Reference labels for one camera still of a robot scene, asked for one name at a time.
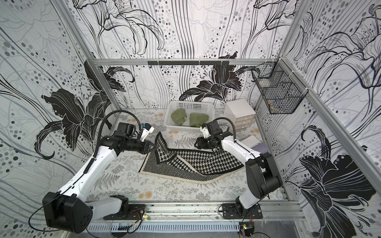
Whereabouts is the lavender flat pad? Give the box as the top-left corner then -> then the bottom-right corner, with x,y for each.
252,143 -> 268,154

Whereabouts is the green knitted scarf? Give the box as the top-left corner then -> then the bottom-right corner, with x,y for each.
190,113 -> 209,128
171,108 -> 187,126

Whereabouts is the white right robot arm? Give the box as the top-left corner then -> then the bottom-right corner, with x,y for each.
194,119 -> 283,212

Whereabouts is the white slotted cable duct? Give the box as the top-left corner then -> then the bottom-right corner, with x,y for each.
87,221 -> 240,233

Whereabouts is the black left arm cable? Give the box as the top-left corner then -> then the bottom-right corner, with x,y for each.
93,109 -> 143,155

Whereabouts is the black wall hook rail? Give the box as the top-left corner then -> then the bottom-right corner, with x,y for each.
147,60 -> 230,66

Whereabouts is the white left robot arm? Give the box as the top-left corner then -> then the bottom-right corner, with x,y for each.
42,123 -> 157,234

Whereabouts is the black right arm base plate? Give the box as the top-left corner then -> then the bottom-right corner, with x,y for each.
218,203 -> 263,220

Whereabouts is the black white patterned scarf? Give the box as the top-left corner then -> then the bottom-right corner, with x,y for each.
139,133 -> 244,184

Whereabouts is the black wire wall basket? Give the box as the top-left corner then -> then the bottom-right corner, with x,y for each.
251,59 -> 305,115

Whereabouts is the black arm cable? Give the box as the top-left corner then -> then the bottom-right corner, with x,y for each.
214,117 -> 237,140
93,109 -> 143,155

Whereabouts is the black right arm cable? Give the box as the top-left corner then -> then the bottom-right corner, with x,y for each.
214,117 -> 237,140

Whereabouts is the white mini drawer cabinet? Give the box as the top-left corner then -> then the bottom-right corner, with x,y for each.
224,99 -> 256,130

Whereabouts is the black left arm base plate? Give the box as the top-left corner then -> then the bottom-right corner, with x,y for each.
103,204 -> 147,221

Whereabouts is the white plastic laundry basket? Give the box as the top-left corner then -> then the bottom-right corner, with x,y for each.
164,101 -> 215,134

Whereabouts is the white rectangular box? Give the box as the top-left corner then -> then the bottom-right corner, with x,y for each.
240,135 -> 260,148

